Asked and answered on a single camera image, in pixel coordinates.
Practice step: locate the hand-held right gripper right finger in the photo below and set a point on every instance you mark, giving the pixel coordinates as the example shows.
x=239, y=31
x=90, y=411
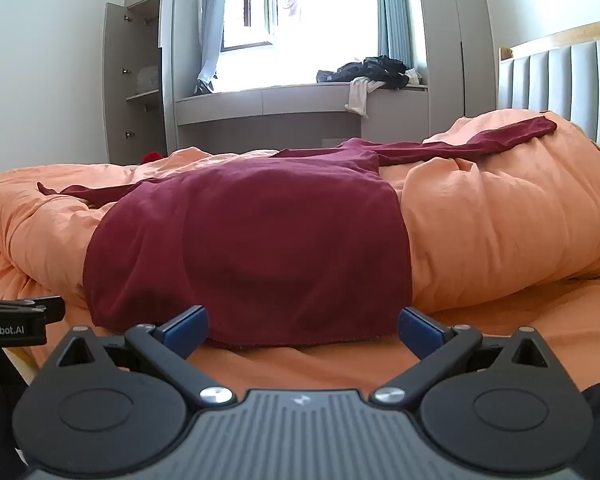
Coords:
x=419, y=326

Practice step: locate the dark red long-sleeved shirt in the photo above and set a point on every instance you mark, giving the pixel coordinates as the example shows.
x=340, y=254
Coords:
x=250, y=250

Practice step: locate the grey window seat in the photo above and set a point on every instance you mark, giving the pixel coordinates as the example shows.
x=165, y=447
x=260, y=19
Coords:
x=280, y=110

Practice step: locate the tall grey cabinet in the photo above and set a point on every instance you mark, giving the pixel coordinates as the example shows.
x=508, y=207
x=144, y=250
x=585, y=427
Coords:
x=455, y=35

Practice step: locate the window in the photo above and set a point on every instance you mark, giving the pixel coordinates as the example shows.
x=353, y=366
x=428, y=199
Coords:
x=300, y=10

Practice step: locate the pile of dark clothes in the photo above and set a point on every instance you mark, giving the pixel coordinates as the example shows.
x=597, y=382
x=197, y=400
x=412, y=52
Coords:
x=375, y=71

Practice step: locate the grey padded headboard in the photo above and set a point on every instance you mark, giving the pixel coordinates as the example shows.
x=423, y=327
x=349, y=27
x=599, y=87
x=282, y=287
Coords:
x=560, y=80

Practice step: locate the light blue curtain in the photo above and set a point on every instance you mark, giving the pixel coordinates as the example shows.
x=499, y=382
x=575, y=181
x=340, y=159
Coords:
x=211, y=20
x=394, y=10

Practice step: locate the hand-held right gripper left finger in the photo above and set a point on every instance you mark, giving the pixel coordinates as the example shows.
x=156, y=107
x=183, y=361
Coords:
x=189, y=326

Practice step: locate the red cloth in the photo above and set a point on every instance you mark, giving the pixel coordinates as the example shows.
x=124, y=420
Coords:
x=152, y=156

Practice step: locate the open grey wardrobe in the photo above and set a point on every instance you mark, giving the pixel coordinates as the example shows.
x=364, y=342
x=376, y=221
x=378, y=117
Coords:
x=140, y=70

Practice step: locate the orange duvet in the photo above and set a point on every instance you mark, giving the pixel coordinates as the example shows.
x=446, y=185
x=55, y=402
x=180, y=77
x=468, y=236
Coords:
x=495, y=230

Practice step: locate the white garment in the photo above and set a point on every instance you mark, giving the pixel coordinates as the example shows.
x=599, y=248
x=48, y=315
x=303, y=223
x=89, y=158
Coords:
x=359, y=96

